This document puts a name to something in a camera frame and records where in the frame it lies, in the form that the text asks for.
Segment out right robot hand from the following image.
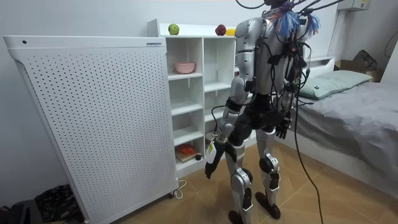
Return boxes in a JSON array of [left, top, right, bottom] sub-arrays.
[[274, 112, 292, 140]]

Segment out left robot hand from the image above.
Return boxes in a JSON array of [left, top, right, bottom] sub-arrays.
[[204, 139, 226, 180]]

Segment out red picture book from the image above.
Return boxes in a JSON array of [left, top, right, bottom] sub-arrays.
[[175, 143, 200, 164]]

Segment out robot legs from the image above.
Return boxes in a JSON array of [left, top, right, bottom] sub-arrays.
[[224, 126, 282, 224]]

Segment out robot body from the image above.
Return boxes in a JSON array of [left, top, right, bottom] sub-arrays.
[[234, 0, 313, 147]]

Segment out white shelf unit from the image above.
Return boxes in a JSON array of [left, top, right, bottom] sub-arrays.
[[146, 18, 259, 179]]

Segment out green pillow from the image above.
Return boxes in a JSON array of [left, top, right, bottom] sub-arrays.
[[298, 70, 373, 100]]

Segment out grey bed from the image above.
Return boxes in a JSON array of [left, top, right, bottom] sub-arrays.
[[273, 55, 398, 200]]

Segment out pink bowl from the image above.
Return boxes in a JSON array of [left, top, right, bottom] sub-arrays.
[[174, 62, 197, 75]]

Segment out cardboard box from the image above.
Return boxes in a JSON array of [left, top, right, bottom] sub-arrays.
[[334, 58, 385, 83]]

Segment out black mesh basket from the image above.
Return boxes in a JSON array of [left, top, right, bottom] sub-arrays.
[[353, 49, 379, 72]]

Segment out white perforated panel cabinet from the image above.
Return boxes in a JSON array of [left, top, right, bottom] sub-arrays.
[[2, 35, 179, 224]]

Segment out black bag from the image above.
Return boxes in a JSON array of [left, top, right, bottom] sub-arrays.
[[0, 184, 85, 224]]

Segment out black floor cable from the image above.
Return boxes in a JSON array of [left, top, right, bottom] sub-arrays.
[[292, 93, 325, 224]]

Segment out white power cable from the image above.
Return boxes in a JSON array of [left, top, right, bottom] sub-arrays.
[[172, 179, 188, 200]]

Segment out cable bundle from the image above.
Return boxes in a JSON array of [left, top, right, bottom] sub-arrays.
[[234, 0, 346, 39]]

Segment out white wall box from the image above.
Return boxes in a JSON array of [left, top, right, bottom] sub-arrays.
[[336, 0, 372, 12]]

